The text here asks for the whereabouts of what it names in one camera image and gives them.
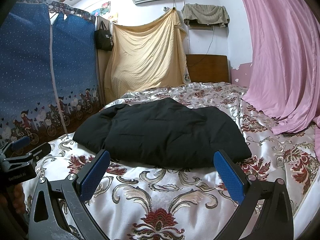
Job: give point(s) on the olive green cloth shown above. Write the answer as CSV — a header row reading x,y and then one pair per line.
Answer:
x,y
205,13

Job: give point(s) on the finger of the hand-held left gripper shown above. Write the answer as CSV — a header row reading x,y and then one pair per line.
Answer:
x,y
20,143
38,153

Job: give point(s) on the colourful wall pictures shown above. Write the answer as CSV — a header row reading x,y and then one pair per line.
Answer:
x,y
105,10

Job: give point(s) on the black tote bag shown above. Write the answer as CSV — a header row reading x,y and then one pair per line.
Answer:
x,y
103,41

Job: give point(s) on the yellow hanging sheet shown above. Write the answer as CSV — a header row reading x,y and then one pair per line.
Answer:
x,y
147,55

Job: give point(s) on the blue fabric wardrobe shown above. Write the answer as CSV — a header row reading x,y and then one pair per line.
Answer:
x,y
30,67

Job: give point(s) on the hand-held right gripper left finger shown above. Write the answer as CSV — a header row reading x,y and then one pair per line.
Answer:
x,y
95,177

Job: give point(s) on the floral satin bedspread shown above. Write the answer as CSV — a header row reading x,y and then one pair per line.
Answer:
x,y
170,192

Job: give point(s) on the wooden headboard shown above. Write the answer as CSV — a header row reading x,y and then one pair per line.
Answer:
x,y
207,68

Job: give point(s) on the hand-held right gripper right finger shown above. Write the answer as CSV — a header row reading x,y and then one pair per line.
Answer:
x,y
228,177

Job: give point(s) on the brown wall-mounted box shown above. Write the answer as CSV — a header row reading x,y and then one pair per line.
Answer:
x,y
200,27

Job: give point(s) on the black jacket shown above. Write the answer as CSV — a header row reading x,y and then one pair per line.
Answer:
x,y
162,135

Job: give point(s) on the pink curtain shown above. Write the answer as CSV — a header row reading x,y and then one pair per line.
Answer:
x,y
282,55

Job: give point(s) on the person's left hand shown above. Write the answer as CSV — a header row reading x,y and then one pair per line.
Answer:
x,y
17,196

